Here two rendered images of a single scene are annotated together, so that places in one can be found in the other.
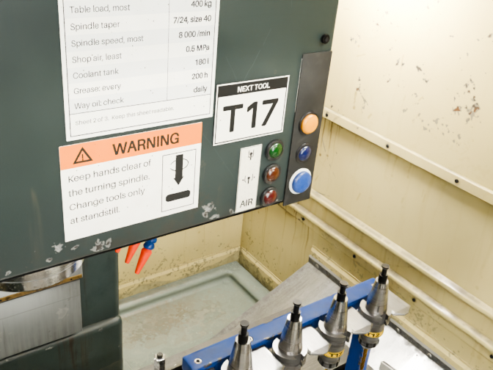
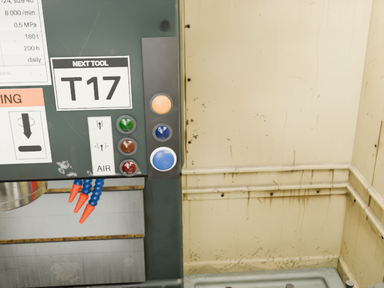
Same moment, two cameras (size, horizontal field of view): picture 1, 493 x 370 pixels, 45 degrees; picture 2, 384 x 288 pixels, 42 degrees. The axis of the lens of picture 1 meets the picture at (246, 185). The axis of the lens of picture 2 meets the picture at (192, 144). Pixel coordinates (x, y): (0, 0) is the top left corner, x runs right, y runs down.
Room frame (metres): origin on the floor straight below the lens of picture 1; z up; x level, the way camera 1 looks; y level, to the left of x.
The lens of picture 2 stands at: (0.19, -0.45, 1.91)
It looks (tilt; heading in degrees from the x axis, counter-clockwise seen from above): 23 degrees down; 34
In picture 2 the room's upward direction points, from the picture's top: straight up
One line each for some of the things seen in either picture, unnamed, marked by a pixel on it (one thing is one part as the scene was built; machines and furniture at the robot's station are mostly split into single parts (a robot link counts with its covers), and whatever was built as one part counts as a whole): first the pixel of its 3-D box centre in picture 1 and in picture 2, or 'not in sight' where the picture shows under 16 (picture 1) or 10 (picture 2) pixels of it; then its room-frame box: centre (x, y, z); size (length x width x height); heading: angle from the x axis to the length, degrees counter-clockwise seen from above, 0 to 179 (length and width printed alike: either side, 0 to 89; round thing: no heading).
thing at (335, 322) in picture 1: (337, 312); not in sight; (0.88, -0.19, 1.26); 0.04 x 0.04 x 0.07
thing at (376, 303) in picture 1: (378, 294); not in sight; (0.94, -0.28, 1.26); 0.04 x 0.04 x 0.07
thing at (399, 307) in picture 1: (393, 304); not in sight; (0.98, -0.32, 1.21); 0.07 x 0.05 x 0.01; 38
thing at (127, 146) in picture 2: (272, 174); (127, 146); (0.65, -0.03, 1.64); 0.02 x 0.01 x 0.02; 128
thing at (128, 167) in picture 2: (269, 197); (128, 167); (0.65, -0.03, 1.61); 0.02 x 0.01 x 0.02; 128
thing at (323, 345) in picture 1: (312, 341); not in sight; (0.84, -0.15, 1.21); 0.07 x 0.05 x 0.01; 38
